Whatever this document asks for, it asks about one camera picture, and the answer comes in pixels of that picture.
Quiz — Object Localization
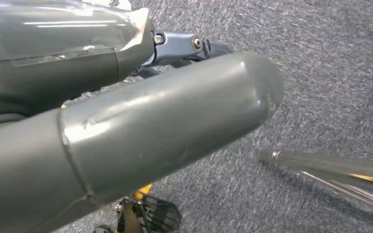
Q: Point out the stainless steel workbench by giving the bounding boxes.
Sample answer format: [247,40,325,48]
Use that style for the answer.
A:
[257,148,373,216]

